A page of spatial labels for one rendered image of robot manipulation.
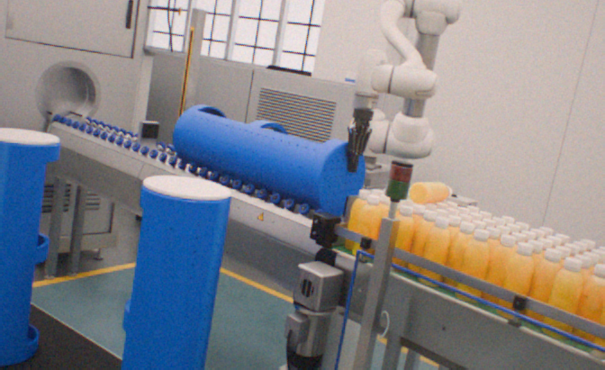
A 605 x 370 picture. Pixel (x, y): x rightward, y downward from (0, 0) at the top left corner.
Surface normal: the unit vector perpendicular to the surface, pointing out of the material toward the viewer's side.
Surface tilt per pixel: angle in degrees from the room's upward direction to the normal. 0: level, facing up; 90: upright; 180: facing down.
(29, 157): 90
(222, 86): 90
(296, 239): 70
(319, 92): 90
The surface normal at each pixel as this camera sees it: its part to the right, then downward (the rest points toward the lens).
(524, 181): -0.57, 0.03
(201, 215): 0.49, 0.22
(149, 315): -0.25, 0.11
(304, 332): 0.73, 0.23
